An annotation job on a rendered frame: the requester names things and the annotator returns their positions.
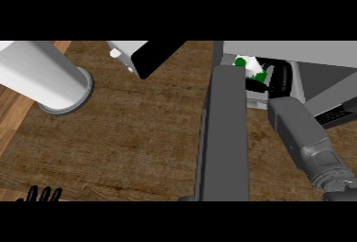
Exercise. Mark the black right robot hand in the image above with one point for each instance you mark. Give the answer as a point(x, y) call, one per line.
point(278, 78)

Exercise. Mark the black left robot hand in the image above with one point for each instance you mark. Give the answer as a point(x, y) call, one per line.
point(43, 194)

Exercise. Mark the grey microwave body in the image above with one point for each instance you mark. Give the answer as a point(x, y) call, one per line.
point(301, 67)

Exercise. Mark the white and green milk carton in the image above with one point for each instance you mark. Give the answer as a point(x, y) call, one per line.
point(251, 68)

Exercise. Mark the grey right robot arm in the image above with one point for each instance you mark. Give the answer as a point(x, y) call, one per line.
point(304, 145)

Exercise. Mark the white cylindrical container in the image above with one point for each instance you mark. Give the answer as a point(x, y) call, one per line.
point(45, 77)

